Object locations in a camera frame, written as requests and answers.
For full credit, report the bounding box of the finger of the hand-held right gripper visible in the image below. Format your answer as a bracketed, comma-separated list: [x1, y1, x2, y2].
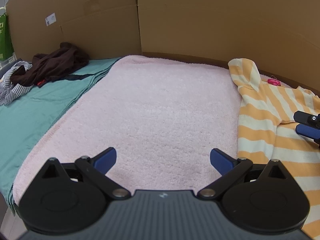
[294, 110, 320, 130]
[295, 124, 320, 145]

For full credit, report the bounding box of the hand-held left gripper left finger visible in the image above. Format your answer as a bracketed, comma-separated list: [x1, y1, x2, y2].
[40, 147, 130, 200]

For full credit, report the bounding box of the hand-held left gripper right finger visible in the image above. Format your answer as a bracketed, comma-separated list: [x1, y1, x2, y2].
[197, 148, 290, 200]

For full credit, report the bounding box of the orange white striped garment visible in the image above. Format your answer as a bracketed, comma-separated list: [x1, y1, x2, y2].
[228, 58, 320, 238]

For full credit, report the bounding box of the pink fleece blanket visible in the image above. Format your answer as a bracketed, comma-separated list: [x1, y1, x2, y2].
[12, 54, 320, 205]

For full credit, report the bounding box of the teal cloth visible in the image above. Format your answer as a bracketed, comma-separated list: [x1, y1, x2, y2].
[0, 57, 123, 215]

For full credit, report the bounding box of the dark brown garment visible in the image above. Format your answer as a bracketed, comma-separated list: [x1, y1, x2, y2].
[11, 42, 90, 87]

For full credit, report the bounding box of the black white striped shirt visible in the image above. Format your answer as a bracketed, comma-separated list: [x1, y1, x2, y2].
[0, 61, 34, 105]

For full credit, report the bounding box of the large labelled cardboard box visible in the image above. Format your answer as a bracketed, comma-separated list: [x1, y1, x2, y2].
[136, 0, 320, 98]

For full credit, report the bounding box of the small white label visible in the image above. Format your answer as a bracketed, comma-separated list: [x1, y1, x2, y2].
[45, 14, 57, 27]

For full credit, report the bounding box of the cardboard box with small label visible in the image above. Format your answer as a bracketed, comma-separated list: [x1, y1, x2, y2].
[5, 0, 143, 61]

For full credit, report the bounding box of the green bag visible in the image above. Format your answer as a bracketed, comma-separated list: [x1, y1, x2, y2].
[0, 6, 14, 62]

